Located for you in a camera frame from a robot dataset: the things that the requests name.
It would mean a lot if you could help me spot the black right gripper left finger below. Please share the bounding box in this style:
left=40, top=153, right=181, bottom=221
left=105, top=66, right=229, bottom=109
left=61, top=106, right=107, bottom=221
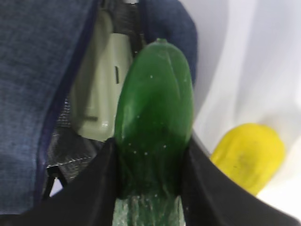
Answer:
left=0, top=138, right=118, bottom=226

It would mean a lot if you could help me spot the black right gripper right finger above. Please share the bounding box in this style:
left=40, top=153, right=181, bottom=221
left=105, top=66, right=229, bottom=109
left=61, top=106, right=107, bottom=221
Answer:
left=181, top=138, right=301, bottom=226

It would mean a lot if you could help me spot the yellow toy fruit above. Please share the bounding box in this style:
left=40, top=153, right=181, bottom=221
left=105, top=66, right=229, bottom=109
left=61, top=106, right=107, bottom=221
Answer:
left=210, top=123, right=286, bottom=196

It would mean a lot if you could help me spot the green cucumber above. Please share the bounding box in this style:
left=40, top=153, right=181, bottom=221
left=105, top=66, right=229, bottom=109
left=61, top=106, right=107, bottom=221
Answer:
left=114, top=38, right=194, bottom=226

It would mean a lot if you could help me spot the green lidded lunch box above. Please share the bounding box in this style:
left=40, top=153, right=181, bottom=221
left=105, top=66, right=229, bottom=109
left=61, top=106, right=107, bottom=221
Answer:
left=70, top=0, right=133, bottom=141

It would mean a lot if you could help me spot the navy blue fabric bag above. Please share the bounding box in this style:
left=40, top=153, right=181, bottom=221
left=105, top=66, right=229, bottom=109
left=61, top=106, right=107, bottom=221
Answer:
left=0, top=0, right=198, bottom=215

